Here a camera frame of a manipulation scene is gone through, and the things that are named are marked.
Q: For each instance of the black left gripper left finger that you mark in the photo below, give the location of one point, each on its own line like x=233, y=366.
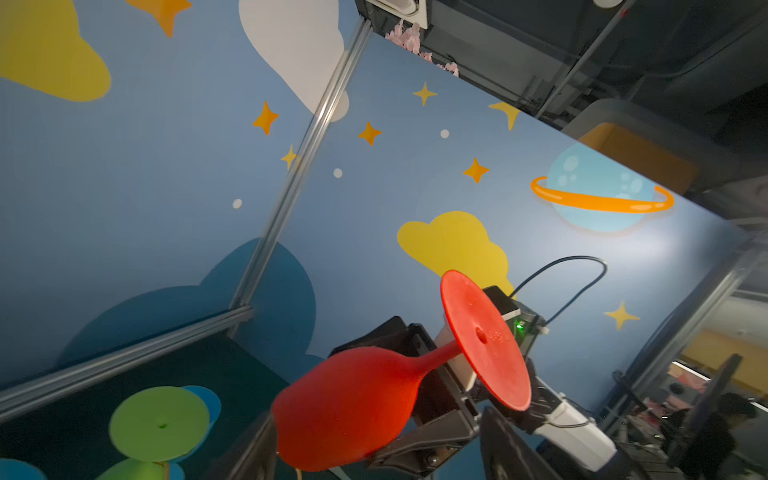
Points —
x=253, y=456

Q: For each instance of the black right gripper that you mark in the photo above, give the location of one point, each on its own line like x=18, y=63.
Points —
x=420, y=384

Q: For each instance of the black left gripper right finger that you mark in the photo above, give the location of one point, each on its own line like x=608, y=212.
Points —
x=505, y=455

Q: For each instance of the blue wine glass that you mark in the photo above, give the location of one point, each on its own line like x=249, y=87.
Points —
x=213, y=406
x=11, y=469

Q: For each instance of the red wine glass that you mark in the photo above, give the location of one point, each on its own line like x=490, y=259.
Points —
x=358, y=401

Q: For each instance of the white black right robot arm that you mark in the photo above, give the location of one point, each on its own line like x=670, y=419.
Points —
x=573, y=446

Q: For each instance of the back green wine glass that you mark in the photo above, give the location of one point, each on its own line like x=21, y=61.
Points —
x=152, y=427

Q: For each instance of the person in background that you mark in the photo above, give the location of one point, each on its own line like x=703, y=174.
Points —
x=714, y=443

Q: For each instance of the right aluminium corner post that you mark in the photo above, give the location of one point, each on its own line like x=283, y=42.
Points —
x=309, y=146

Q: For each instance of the horizontal aluminium back rail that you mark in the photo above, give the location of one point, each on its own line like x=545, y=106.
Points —
x=29, y=396

